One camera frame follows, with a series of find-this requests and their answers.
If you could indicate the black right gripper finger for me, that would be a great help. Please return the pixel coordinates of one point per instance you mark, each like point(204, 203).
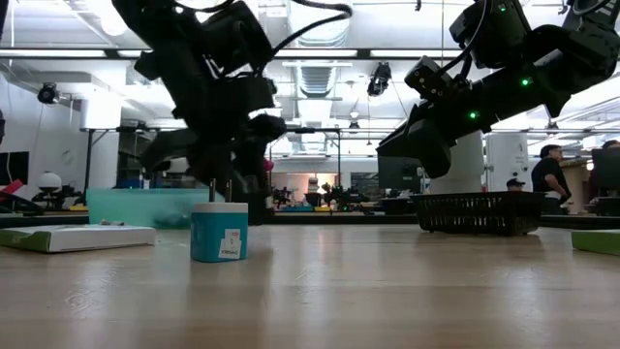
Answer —
point(407, 143)

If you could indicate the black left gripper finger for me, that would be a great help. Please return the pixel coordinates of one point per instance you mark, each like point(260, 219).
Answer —
point(208, 162)
point(252, 179)

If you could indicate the blue and white cube charger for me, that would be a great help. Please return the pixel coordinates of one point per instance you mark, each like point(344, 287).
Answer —
point(213, 232)

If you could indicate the white product box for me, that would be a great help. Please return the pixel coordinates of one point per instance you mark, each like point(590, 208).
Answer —
point(600, 242)
point(97, 237)

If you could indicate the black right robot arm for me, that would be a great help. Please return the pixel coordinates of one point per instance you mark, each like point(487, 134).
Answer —
point(557, 63)

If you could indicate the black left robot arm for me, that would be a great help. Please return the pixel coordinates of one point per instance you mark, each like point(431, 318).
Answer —
point(164, 39)

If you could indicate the teal translucent plastic bin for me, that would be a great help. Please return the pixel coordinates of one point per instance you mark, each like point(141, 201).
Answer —
point(126, 208)

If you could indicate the pink figure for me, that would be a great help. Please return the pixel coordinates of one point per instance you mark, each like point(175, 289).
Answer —
point(269, 165)

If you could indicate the black monitor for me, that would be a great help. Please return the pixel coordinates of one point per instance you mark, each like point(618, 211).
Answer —
point(608, 169)
point(397, 177)
point(14, 167)

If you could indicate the person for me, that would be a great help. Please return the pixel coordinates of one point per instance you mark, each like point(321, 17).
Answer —
point(547, 179)
point(515, 184)
point(611, 145)

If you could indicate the black perforated plastic basket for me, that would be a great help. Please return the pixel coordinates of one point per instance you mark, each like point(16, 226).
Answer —
point(479, 213)

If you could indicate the black overhead rig bar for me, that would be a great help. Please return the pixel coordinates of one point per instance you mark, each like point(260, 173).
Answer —
point(365, 53)

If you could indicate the white globe lamp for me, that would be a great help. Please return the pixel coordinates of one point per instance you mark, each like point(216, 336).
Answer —
point(49, 180)

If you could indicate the red flat object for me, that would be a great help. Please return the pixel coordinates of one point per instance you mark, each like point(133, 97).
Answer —
point(10, 187)

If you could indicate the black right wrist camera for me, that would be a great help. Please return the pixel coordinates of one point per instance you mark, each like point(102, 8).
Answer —
point(428, 77)

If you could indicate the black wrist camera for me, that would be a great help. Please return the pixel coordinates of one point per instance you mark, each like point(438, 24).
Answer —
point(428, 77)
point(237, 39)

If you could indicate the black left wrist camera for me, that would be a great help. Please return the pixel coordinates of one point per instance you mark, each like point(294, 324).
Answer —
point(237, 39)

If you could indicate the black overhead rig camera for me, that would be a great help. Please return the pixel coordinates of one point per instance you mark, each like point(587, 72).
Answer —
point(380, 80)

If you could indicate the black background rig frame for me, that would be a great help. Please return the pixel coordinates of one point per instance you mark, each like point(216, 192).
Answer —
point(305, 130)

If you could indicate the black aluminium table frame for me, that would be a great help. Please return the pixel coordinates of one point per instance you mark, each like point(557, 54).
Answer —
point(339, 219)

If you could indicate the black ceiling camera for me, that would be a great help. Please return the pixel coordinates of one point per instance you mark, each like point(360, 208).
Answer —
point(47, 93)

